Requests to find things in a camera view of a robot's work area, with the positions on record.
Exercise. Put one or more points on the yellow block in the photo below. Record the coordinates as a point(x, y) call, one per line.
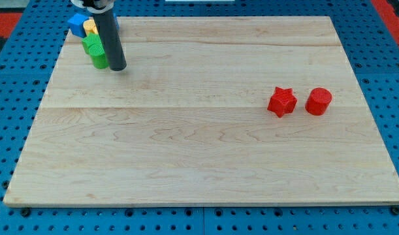
point(90, 27)

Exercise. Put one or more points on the green star block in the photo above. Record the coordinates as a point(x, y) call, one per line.
point(90, 40)

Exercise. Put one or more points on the green cylinder block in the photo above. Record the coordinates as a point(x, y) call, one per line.
point(98, 56)

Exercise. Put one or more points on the red star block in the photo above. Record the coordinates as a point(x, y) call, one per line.
point(282, 101)

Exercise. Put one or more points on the wooden board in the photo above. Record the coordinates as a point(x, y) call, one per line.
point(186, 123)

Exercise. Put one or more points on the red cylinder block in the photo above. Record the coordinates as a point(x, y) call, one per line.
point(318, 101)

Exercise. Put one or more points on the blue cube block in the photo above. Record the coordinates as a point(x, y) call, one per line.
point(75, 24)

